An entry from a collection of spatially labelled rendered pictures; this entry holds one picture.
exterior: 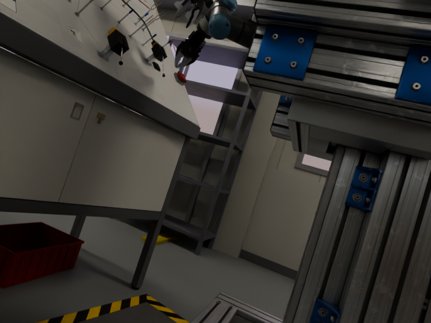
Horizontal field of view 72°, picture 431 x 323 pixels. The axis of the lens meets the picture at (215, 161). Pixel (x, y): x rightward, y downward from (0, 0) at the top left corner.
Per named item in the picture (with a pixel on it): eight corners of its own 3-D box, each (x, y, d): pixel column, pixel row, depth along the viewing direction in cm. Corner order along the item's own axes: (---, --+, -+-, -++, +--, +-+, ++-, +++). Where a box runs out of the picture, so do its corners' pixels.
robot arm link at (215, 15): (243, 29, 100) (244, 15, 107) (213, 15, 97) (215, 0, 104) (233, 49, 106) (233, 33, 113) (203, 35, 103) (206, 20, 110)
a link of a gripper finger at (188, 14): (184, 24, 137) (191, 4, 133) (192, 30, 135) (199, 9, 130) (179, 23, 135) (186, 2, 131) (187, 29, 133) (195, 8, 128)
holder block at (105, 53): (102, 72, 99) (123, 55, 95) (95, 46, 103) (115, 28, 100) (112, 79, 103) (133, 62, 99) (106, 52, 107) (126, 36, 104)
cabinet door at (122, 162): (161, 212, 148) (186, 136, 150) (59, 203, 101) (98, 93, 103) (158, 210, 149) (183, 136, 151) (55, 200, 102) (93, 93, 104)
